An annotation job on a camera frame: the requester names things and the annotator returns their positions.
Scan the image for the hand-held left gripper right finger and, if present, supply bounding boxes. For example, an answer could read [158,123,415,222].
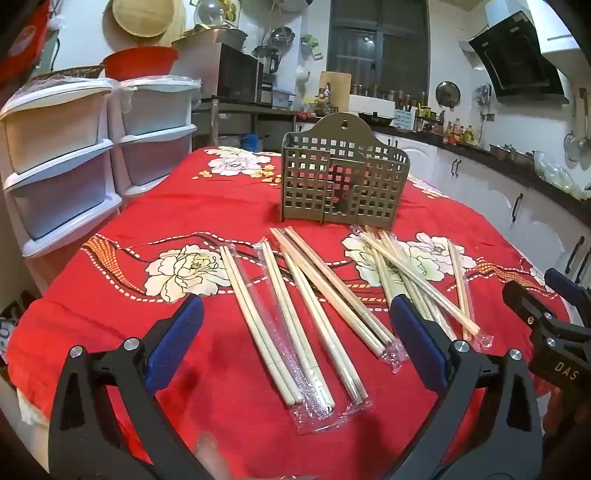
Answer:
[389,295,543,480]

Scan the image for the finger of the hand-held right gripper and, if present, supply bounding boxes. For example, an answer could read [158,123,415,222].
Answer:
[502,281,561,344]
[544,268,591,324]

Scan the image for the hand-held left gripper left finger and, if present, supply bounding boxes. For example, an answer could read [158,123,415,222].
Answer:
[48,294,205,480]

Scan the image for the bunch of chopsticks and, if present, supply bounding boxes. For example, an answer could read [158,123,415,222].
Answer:
[219,224,494,435]

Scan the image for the hanging kitchen utensils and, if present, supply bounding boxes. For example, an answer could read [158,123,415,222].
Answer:
[563,90,591,169]

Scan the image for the person's left hand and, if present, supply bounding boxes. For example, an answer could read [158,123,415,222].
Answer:
[194,431,222,480]

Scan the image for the clear plastic bag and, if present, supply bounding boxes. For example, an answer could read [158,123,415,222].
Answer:
[533,151,583,199]

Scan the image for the red floral tablecloth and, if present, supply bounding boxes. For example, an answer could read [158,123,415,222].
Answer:
[4,147,578,480]

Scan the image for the group of metal pots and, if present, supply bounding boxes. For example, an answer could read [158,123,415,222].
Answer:
[489,144,536,164]

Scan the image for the row of sauce bottles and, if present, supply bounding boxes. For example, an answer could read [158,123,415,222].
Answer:
[443,119,476,146]

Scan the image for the white plastic drawer tower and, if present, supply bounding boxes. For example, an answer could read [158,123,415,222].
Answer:
[0,78,123,259]
[108,76,203,199]

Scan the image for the round metal pan lid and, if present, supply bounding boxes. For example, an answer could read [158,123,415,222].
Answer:
[435,81,461,109]

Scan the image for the black wok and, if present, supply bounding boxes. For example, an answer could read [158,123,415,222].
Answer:
[358,111,398,126]

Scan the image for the black range hood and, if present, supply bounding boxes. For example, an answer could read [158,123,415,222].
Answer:
[468,10,570,103]

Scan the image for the metal shelf rack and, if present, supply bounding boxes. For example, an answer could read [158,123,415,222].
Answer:
[191,99,296,153]

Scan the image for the rectangular wooden cutting board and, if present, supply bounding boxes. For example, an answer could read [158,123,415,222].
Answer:
[320,71,352,112]

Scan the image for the silver microwave oven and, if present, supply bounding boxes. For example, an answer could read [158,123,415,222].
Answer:
[203,42,265,104]

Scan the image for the red plastic basin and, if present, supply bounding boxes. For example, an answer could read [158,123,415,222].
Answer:
[102,46,180,81]

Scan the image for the woven wicker basket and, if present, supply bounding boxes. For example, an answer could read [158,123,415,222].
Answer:
[32,65,106,84]

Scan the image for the black blender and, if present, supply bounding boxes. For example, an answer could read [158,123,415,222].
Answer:
[253,45,280,77]

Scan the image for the dark framed window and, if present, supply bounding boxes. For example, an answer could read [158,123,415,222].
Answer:
[328,0,430,100]

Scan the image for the metal baking tray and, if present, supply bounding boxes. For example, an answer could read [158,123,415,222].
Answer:
[172,28,249,51]

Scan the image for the round bamboo tray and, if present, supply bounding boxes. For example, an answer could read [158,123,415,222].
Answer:
[112,0,174,40]

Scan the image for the glass dome lid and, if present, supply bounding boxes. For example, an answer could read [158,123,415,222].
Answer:
[194,0,227,26]

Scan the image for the red plastic bag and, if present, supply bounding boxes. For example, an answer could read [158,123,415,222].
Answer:
[0,0,51,86]

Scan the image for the white wall cabinet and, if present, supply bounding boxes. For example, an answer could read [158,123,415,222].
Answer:
[540,0,583,70]

